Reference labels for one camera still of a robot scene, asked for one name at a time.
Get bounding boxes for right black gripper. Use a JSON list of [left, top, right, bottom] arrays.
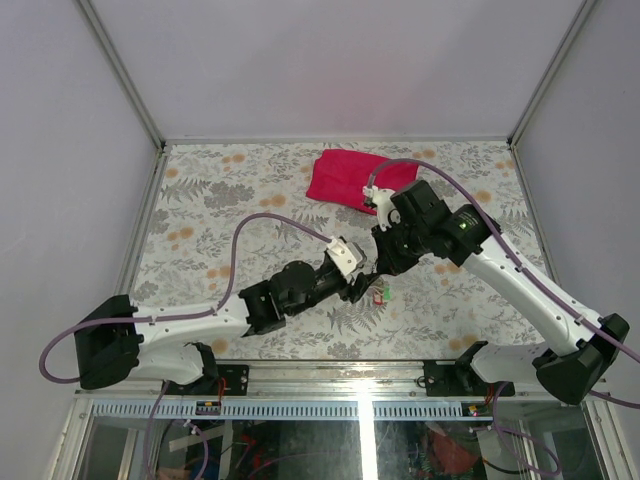
[[372, 215, 430, 276]]

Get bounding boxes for keyring with coloured tags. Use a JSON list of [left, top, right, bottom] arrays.
[[372, 286, 391, 306]]

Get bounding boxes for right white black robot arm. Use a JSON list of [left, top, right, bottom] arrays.
[[363, 180, 629, 405]]

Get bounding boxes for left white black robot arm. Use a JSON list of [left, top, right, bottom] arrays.
[[74, 257, 379, 395]]

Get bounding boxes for folded red cloth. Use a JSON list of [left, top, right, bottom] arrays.
[[306, 149, 418, 215]]

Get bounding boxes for floral patterned table mat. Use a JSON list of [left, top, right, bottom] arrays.
[[130, 141, 545, 360]]

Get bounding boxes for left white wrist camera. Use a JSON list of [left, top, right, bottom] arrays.
[[325, 237, 367, 277]]

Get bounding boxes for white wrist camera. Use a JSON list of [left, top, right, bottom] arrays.
[[325, 237, 367, 277], [362, 186, 400, 232]]

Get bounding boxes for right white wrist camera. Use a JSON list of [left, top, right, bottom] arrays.
[[362, 186, 400, 232]]

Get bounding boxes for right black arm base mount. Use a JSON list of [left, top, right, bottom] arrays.
[[416, 341, 516, 397]]

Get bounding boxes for aluminium front rail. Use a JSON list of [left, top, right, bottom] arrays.
[[74, 359, 614, 401]]

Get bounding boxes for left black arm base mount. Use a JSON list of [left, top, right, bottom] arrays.
[[194, 364, 250, 398]]

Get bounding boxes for blue slotted cable duct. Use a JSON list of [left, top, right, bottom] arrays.
[[92, 399, 474, 421]]

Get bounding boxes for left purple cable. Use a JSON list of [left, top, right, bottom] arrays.
[[38, 212, 334, 480]]

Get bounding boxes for right aluminium frame post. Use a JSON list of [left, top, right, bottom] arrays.
[[507, 0, 601, 146]]

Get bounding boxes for aluminium frame post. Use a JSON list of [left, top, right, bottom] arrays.
[[507, 0, 601, 146], [74, 0, 167, 151]]

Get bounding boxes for left aluminium frame post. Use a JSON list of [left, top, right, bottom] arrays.
[[74, 0, 167, 151]]

